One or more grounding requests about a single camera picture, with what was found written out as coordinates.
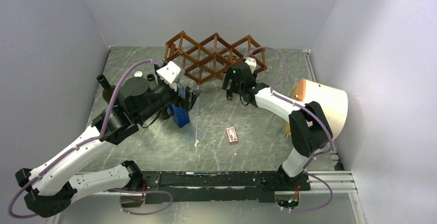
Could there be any dark green wine bottle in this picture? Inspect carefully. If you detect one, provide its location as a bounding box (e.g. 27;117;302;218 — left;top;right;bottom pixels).
96;74;116;105

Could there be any white cone lampshade orange inside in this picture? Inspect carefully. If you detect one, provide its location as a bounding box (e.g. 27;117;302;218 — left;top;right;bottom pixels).
291;79;348;140

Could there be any blue square glass bottle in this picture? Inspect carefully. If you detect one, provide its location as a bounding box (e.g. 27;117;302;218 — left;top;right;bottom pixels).
169;87;190;128

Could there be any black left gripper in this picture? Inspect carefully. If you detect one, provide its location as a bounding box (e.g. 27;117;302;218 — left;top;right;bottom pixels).
137;81;202;123

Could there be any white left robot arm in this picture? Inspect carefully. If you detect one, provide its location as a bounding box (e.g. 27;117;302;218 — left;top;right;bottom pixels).
15;77;201;218

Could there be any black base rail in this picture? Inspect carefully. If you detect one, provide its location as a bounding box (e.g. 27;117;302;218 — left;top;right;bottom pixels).
122;171;311;204

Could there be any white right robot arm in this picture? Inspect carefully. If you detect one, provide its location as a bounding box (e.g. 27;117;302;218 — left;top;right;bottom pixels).
222;62;333;190

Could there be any clear whisky bottle black label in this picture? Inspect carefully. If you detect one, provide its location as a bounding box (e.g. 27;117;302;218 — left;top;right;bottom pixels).
222;54;237;101

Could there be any red white small box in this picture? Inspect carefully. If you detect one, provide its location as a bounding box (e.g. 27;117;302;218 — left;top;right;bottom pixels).
225;127;239;144

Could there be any clear bottle white cap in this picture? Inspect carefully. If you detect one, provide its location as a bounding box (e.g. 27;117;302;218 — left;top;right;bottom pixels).
134;71;143;77

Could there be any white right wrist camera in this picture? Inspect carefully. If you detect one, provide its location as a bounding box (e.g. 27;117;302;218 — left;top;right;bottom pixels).
245;57;257;74

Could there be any brown wooden wine rack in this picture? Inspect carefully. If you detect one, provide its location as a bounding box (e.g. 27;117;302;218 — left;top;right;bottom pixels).
163;31;267;85

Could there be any green bottle silver neck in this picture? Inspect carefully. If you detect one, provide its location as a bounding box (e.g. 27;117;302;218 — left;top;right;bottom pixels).
146;74;156;83

